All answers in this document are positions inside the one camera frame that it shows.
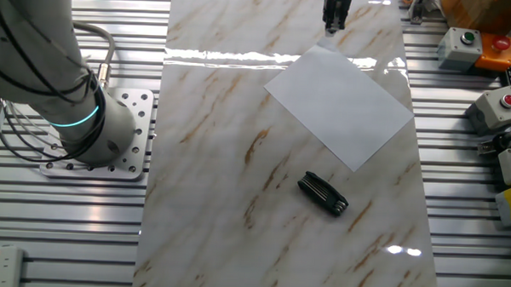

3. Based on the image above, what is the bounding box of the marble pattern table mat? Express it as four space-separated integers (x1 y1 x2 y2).
130 0 451 287

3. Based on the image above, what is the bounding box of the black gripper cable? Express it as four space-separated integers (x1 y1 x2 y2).
0 0 112 164

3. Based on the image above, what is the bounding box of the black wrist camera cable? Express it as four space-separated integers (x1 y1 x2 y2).
0 0 112 164

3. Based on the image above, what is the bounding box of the white paper sheet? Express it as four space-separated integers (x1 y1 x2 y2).
261 32 417 175

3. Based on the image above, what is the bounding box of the brown cardboard box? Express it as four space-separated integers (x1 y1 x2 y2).
438 0 511 37

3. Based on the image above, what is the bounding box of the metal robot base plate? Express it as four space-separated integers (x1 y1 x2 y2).
38 84 156 182

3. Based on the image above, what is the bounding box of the grey box green button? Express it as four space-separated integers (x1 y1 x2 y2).
435 26 485 72

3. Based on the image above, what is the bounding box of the orange box red button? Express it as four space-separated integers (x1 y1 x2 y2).
474 32 511 72

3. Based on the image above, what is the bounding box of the thick grey cable metal plug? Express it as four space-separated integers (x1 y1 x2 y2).
69 20 118 91

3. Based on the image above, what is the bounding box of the dark folding hex key set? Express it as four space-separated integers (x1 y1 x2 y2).
296 169 351 218

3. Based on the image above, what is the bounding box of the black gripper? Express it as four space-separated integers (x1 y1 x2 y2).
317 0 355 36

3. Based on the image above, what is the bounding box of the aluminium stand pole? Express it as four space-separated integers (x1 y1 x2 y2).
406 0 430 26

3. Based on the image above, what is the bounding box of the white power strip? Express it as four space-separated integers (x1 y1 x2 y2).
0 244 26 287

